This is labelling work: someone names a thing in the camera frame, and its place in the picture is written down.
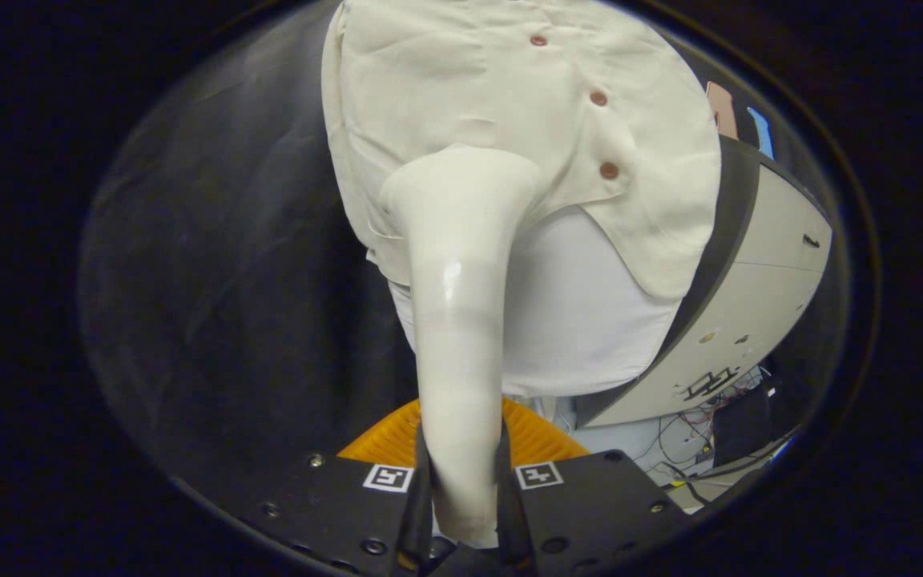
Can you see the black flat device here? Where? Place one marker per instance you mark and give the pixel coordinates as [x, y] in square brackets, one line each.
[742, 429]

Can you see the white cabinet with grey top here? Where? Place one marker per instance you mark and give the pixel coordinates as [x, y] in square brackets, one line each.
[766, 264]

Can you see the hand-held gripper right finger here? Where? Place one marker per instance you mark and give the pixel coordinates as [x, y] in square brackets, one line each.
[590, 505]

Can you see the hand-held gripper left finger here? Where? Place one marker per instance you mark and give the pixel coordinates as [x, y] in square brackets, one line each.
[349, 505]

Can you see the white garment steamer head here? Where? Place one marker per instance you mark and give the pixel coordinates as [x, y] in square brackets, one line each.
[461, 336]

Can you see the cream button-up shirt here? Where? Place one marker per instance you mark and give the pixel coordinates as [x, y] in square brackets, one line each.
[461, 80]

